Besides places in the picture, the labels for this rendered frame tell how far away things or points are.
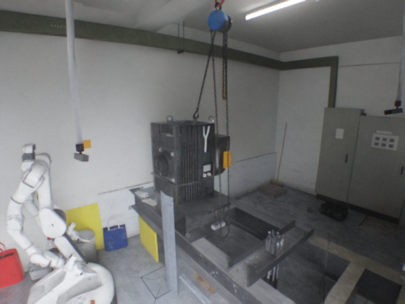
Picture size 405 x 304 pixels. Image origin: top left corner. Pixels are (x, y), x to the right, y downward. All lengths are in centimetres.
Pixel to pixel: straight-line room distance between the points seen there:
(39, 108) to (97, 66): 77
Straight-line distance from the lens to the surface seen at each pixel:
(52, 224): 178
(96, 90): 275
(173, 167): 187
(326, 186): 446
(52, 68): 266
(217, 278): 192
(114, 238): 299
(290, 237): 209
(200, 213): 186
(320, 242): 213
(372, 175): 418
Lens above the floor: 180
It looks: 13 degrees down
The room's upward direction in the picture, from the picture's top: straight up
